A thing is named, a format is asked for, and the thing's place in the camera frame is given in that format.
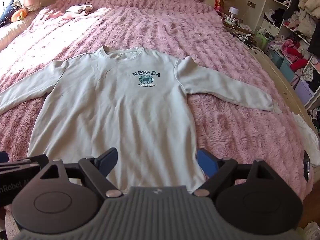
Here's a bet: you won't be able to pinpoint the small pink white garment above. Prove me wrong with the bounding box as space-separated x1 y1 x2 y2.
62 2 93 20

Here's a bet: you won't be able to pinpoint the blue storage box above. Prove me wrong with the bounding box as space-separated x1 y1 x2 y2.
266 47 296 83

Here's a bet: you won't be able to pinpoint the black clothes on shelf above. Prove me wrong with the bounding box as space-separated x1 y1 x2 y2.
264 7 286 28

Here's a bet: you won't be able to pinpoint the black flat device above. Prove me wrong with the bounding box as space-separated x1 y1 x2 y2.
302 151 312 182

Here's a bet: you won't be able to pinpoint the white shelf unit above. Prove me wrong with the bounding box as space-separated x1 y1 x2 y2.
259 0 320 133

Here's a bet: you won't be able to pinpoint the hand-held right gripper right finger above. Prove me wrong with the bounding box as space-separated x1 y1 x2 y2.
194 149 278 197

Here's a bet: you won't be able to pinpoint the white printed sweatshirt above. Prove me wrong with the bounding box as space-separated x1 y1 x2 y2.
0 45 282 195

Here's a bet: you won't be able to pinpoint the pink clothes pile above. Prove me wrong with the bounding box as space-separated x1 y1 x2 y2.
280 38 311 68

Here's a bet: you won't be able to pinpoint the pink fluffy blanket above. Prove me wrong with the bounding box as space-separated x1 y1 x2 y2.
0 0 314 240

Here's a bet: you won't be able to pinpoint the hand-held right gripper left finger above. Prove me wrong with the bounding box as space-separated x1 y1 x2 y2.
37 148 123 198

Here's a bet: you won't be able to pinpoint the orange plush toy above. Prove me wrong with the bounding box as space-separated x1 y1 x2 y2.
11 7 28 22

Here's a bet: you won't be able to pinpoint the beige clothes pile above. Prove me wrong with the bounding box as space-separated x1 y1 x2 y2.
297 0 320 33

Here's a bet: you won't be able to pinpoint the purple storage box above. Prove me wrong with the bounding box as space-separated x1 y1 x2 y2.
294 79 316 107

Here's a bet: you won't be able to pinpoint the white cloth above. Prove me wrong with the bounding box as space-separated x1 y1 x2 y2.
291 113 318 167

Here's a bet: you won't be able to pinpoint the dark blue printed pillow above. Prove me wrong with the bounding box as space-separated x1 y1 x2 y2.
0 0 23 28

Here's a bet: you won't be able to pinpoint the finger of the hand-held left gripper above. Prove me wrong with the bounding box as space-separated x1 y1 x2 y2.
0 154 49 174

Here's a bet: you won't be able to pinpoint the wooden bed frame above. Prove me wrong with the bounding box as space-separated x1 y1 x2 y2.
246 41 314 133

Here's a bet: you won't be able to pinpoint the tangled black cables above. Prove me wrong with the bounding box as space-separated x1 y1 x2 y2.
232 32 256 47

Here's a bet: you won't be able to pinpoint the green storage box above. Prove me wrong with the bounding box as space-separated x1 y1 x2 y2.
255 30 275 51

